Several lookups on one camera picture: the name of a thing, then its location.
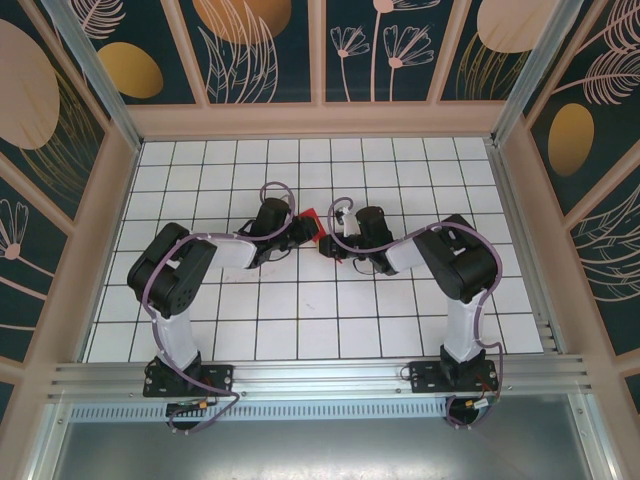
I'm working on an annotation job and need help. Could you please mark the grey metal sheet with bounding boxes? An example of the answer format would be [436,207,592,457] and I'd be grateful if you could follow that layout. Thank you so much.
[29,392,619,480]

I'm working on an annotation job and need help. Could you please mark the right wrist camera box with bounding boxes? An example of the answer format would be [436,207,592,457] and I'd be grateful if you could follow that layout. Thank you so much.
[338,206,361,237]

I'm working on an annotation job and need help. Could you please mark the long aluminium base rail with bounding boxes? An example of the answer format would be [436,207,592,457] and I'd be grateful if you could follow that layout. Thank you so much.
[46,353,595,402]

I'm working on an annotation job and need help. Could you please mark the aluminium side rail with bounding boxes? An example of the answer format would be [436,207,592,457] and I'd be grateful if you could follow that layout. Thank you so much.
[487,142,569,357]

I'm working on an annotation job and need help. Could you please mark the wall panel with pink flowers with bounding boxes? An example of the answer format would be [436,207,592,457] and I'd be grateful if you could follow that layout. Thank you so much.
[324,0,441,104]

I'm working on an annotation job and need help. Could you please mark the perforated metal cable duct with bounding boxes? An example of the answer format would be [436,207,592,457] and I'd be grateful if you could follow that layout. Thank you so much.
[69,403,576,422]

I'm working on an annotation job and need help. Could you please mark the wall panel gold circle leaves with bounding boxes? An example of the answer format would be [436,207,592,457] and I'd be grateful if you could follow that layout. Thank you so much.
[179,0,314,105]

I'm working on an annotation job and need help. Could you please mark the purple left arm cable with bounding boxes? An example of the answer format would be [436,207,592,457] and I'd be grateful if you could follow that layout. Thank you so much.
[142,181,299,437]

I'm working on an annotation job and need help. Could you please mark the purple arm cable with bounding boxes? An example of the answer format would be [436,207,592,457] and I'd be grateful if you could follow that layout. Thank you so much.
[142,181,299,437]
[327,197,506,431]

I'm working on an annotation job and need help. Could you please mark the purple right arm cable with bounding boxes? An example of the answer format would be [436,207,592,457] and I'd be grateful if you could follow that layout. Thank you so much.
[327,197,506,431]

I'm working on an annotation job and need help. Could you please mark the aluminium corner post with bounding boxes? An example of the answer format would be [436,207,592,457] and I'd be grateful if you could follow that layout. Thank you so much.
[488,0,589,147]
[42,0,144,154]

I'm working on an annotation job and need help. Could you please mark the wall panel with gold oval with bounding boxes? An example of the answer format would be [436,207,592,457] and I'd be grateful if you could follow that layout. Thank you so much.
[67,0,197,106]

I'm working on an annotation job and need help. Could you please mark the wall panel pale circle stems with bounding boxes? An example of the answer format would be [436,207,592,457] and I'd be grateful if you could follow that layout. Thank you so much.
[438,0,544,104]

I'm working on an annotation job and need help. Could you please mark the wall panel pink feather leaves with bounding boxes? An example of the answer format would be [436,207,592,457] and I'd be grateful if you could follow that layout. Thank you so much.
[569,187,640,356]

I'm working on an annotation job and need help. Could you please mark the wall panel gold oval feathers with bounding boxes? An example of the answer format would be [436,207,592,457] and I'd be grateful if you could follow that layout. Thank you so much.
[527,0,640,216]

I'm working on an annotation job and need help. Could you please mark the wall panel single flower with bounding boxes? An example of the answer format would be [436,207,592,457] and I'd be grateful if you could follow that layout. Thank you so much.
[0,164,69,361]

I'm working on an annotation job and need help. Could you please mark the wall panel large pale circle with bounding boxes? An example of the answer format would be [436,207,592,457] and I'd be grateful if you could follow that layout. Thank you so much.
[0,17,110,226]

